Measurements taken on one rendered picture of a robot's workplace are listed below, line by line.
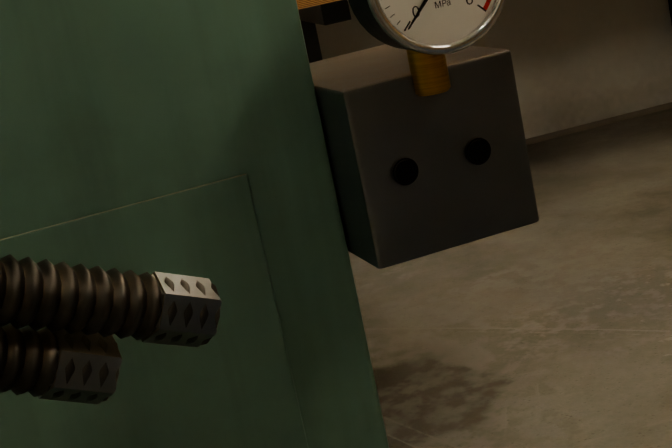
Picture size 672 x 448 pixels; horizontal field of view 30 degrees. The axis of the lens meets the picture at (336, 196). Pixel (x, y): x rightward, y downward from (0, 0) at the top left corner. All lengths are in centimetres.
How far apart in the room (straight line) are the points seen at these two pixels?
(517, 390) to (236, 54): 127
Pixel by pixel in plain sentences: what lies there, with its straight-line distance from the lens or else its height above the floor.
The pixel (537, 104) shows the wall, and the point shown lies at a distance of 326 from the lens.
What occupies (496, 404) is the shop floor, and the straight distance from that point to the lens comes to 174.
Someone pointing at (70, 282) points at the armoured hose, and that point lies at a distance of 44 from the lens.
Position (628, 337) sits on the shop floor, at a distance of 190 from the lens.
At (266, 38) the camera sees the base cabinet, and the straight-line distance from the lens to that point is 55.
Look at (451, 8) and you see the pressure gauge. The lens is 51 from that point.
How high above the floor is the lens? 70
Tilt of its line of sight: 13 degrees down
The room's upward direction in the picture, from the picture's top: 12 degrees counter-clockwise
